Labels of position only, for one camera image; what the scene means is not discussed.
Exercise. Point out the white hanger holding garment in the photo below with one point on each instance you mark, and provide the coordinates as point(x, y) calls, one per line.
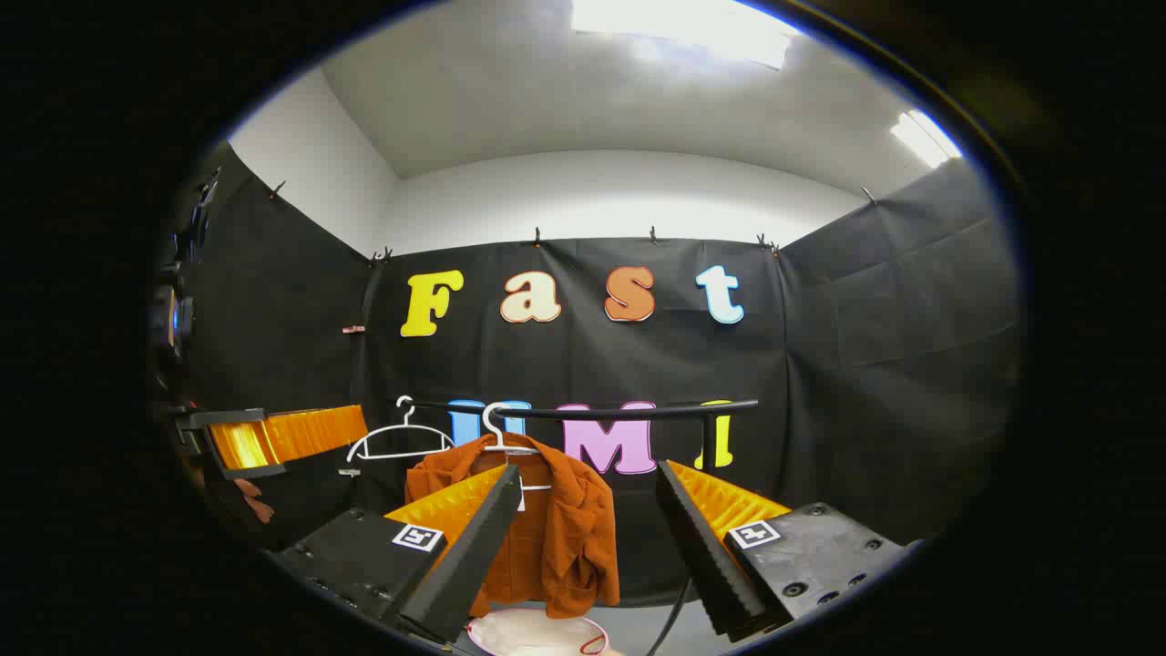
point(491, 428)

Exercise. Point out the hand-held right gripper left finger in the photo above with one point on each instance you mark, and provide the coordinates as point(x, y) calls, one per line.
point(474, 556)

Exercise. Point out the black clothes rack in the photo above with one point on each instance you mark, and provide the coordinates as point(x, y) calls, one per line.
point(638, 412)

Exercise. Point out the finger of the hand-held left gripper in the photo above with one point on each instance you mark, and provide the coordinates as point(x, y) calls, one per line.
point(301, 433)

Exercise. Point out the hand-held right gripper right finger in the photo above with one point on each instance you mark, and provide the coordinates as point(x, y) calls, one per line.
point(701, 556)

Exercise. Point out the orange knit garment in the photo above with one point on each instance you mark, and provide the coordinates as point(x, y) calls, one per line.
point(565, 538)

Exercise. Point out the empty white clothes hanger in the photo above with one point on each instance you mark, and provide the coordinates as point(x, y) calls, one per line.
point(407, 425)

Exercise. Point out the narrow ceiling light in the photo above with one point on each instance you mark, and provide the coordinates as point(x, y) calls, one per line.
point(925, 138)

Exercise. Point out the large ceiling light panel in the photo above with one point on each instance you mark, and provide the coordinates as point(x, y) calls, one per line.
point(683, 27)

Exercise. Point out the white pink-rimmed laundry hamper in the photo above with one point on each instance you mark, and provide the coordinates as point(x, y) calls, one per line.
point(528, 633)

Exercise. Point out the black backdrop cloth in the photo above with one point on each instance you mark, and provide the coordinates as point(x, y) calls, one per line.
point(874, 383)

